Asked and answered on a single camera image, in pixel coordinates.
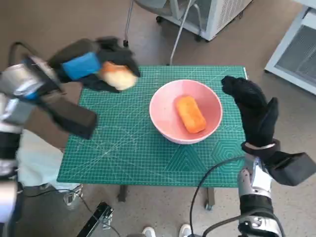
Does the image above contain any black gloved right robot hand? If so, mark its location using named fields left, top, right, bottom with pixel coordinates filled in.
left=220, top=75, right=279, bottom=148

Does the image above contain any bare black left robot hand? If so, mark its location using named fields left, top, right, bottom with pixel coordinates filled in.
left=48, top=36, right=142, bottom=93

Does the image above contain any pale round toy bun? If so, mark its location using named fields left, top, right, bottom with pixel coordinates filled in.
left=100, top=61, right=138, bottom=91

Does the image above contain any orange braided toy bread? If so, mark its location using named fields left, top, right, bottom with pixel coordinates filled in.
left=175, top=96, right=207, bottom=134

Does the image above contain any pink bowl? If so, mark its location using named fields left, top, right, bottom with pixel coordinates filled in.
left=149, top=80, right=223, bottom=145

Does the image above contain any large white mesh cabinet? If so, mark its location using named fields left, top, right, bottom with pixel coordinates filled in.
left=264, top=4, right=316, bottom=95

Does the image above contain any green cutting mat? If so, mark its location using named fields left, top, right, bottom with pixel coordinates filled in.
left=56, top=65, right=249, bottom=187

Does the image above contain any black table leg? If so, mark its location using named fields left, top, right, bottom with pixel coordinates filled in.
left=204, top=186, right=215, bottom=210
left=118, top=185, right=128, bottom=202

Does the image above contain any grey office chair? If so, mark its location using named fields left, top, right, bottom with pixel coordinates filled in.
left=122, top=0, right=202, bottom=66

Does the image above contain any white mesh cabinet on casters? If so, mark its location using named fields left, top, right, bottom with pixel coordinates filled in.
left=155, top=0, right=252, bottom=41

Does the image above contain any white shoe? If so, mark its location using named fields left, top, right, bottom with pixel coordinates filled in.
left=179, top=223, right=195, bottom=237
left=142, top=226, right=156, bottom=237

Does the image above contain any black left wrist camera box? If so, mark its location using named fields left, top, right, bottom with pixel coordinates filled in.
left=37, top=96, right=97, bottom=140

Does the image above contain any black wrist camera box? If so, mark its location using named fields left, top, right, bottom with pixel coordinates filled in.
left=37, top=96, right=97, bottom=140
left=265, top=151, right=316, bottom=186

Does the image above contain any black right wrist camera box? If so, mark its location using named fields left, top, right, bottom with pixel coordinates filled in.
left=265, top=151, right=316, bottom=186

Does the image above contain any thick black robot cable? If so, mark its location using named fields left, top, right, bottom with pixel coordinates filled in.
left=201, top=214, right=242, bottom=237

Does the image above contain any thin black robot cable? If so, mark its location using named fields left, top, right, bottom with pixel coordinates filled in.
left=189, top=158, right=244, bottom=237

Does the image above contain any black floor cable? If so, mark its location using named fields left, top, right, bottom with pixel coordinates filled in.
left=22, top=187, right=119, bottom=237

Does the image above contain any black metal frame with caster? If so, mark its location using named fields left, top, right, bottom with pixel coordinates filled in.
left=78, top=201, right=115, bottom=237

